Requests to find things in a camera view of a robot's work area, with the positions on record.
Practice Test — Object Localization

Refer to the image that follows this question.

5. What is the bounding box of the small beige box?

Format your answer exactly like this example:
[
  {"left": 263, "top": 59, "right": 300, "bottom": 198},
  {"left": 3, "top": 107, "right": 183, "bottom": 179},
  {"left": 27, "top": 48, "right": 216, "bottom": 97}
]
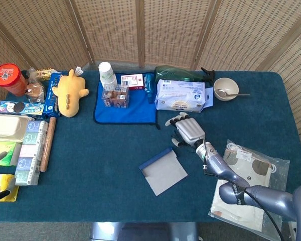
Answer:
[{"left": 35, "top": 68, "right": 59, "bottom": 82}]

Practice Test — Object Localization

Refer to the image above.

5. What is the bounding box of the white clamshell food container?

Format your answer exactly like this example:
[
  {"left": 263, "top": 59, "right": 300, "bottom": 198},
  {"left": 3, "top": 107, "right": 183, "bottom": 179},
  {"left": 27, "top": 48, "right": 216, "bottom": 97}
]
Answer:
[{"left": 0, "top": 114, "right": 30, "bottom": 144}]

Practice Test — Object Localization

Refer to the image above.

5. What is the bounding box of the blue plastic bottle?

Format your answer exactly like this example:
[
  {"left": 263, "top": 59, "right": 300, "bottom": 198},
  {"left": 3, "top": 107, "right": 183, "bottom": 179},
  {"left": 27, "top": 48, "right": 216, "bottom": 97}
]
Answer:
[{"left": 143, "top": 73, "right": 155, "bottom": 104}]

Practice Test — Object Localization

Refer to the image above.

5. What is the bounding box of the white paper cup stack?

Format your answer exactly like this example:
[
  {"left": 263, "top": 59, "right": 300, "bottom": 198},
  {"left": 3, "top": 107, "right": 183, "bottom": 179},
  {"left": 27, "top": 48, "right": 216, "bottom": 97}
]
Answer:
[{"left": 98, "top": 61, "right": 118, "bottom": 89}]

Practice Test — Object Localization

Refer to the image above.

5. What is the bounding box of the green bag behind tissues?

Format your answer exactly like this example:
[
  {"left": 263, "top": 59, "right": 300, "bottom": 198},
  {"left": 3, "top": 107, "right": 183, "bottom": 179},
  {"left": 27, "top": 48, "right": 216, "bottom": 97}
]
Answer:
[{"left": 154, "top": 65, "right": 216, "bottom": 84}]

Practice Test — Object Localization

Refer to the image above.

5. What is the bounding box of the metal spoon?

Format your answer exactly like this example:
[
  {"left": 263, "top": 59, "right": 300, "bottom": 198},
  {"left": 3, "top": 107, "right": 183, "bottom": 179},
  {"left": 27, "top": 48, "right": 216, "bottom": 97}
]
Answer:
[{"left": 216, "top": 88, "right": 251, "bottom": 97}]

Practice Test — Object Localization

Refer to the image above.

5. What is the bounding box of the blue cloth with black trim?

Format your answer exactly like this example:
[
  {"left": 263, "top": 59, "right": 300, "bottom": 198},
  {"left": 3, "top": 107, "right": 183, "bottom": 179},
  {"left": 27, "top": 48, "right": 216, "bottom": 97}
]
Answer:
[{"left": 93, "top": 72, "right": 162, "bottom": 131}]

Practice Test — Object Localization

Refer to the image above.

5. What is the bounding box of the red lidded canister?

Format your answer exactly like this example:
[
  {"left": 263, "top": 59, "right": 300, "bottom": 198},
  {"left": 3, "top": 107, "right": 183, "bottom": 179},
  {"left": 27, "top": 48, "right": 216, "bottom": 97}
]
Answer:
[{"left": 0, "top": 63, "right": 29, "bottom": 97}]

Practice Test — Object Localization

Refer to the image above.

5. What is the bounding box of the clear bag with cream garment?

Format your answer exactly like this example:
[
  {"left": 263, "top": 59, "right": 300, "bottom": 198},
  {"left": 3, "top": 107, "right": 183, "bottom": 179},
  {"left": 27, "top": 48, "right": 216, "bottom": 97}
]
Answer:
[{"left": 208, "top": 139, "right": 290, "bottom": 233}]

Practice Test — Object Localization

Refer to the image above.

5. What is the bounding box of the yellow plush toy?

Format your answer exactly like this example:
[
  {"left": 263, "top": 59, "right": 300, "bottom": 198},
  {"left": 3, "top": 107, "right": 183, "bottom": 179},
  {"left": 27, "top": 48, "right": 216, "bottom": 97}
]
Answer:
[{"left": 52, "top": 66, "right": 90, "bottom": 119}]

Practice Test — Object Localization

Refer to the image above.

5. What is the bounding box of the blue sandwich cookie box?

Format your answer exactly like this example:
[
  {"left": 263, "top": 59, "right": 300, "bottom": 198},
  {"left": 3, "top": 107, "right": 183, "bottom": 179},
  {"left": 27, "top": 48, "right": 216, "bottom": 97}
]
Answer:
[{"left": 0, "top": 100, "right": 46, "bottom": 119}]

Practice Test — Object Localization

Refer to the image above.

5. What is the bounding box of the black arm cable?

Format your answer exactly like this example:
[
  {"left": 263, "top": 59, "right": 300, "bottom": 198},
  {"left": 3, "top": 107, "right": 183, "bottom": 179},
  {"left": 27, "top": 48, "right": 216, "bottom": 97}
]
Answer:
[{"left": 202, "top": 140, "right": 284, "bottom": 241}]

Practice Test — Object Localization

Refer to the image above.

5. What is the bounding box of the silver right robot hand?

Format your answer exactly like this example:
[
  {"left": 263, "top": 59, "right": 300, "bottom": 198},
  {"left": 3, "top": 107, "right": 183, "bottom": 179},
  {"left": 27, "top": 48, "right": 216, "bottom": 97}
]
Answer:
[{"left": 165, "top": 111, "right": 207, "bottom": 148}]

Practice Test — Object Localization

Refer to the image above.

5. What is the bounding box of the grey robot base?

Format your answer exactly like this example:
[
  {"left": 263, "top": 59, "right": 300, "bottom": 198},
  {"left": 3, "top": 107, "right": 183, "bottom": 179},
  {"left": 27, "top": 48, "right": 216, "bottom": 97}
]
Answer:
[{"left": 90, "top": 221, "right": 199, "bottom": 241}]

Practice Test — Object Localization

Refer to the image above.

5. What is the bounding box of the red and white small box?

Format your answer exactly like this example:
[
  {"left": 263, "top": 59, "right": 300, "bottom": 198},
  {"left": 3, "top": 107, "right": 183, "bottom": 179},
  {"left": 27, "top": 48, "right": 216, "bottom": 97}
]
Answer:
[{"left": 120, "top": 73, "right": 145, "bottom": 91}]

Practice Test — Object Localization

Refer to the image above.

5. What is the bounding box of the wooden rolling pin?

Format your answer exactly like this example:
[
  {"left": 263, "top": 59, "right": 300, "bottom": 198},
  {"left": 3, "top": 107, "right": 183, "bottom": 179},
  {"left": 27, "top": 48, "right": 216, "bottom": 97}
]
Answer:
[{"left": 39, "top": 116, "right": 57, "bottom": 173}]

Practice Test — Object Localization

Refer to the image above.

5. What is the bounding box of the blue cardboard glasses box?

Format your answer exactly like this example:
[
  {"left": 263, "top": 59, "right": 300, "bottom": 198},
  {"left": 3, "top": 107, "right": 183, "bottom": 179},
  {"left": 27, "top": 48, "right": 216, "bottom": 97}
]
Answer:
[{"left": 138, "top": 147, "right": 189, "bottom": 197}]

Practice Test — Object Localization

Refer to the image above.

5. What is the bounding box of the pastel pocket tissue multipack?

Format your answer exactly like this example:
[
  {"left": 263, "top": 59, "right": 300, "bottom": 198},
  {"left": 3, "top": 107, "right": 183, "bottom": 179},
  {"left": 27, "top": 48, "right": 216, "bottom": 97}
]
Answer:
[{"left": 13, "top": 120, "right": 49, "bottom": 187}]

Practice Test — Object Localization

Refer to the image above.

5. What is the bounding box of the long blue biscuit box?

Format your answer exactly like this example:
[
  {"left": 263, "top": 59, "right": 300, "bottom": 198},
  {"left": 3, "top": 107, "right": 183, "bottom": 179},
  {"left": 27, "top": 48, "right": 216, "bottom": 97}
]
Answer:
[{"left": 43, "top": 72, "right": 64, "bottom": 119}]

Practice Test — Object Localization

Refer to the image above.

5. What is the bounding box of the beige bowl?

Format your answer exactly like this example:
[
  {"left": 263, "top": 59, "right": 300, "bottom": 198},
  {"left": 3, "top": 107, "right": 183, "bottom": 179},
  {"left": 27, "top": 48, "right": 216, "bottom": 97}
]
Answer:
[{"left": 213, "top": 77, "right": 240, "bottom": 102}]

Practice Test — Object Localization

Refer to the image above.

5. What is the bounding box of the clear bag of pastry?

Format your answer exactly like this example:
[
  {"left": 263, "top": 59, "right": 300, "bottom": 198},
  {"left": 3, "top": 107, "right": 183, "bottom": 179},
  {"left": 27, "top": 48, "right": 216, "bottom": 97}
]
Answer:
[{"left": 25, "top": 68, "right": 46, "bottom": 104}]

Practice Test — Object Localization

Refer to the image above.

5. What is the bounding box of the white wet wipes pack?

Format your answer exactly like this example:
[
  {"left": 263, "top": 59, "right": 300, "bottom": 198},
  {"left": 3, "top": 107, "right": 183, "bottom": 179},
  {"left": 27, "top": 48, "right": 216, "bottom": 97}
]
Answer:
[{"left": 154, "top": 79, "right": 207, "bottom": 114}]

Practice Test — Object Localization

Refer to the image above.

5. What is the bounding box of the yellow snack bag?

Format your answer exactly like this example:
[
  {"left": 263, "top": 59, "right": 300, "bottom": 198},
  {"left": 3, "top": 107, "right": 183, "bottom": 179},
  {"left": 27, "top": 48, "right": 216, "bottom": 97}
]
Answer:
[{"left": 0, "top": 173, "right": 20, "bottom": 202}]

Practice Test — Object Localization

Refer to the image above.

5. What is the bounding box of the woven folding screen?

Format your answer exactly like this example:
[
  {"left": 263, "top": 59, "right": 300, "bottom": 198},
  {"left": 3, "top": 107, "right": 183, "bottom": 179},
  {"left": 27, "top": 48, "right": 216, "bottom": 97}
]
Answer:
[{"left": 0, "top": 0, "right": 301, "bottom": 181}]

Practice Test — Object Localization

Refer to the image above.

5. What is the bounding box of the green packet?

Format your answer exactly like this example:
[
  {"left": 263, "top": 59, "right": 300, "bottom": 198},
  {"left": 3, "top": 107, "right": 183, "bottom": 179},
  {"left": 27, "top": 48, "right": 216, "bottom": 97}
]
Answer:
[{"left": 0, "top": 141, "right": 17, "bottom": 167}]

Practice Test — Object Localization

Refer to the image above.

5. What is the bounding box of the clear coffee capsule box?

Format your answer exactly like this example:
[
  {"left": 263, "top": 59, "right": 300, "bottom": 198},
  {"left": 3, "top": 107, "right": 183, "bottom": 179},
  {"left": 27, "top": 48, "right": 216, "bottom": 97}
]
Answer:
[{"left": 101, "top": 83, "right": 130, "bottom": 109}]

